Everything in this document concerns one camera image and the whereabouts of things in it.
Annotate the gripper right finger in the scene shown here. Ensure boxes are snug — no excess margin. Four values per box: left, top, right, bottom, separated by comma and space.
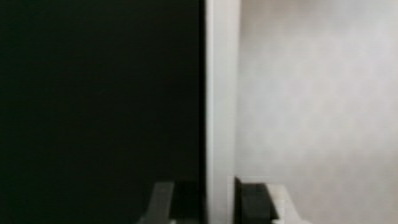
233, 179, 310, 224

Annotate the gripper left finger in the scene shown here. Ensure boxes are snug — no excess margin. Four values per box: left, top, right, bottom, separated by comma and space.
138, 181, 207, 224

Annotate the white desk top tray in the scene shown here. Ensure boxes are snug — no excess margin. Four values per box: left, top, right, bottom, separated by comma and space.
207, 0, 398, 224

